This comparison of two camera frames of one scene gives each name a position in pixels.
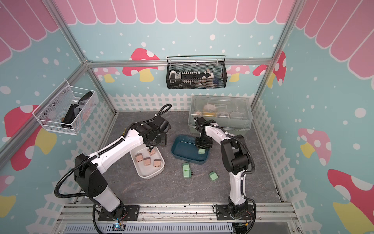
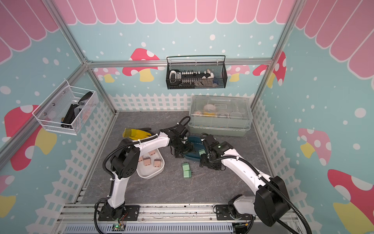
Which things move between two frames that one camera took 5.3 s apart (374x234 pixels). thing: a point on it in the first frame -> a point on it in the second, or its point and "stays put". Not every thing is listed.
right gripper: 208,146 -> 202,162
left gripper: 163,143 -> 186,149
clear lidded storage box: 233,113 stays put
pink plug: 157,163 stays put
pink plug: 152,152 stays put
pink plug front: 147,161 stays put
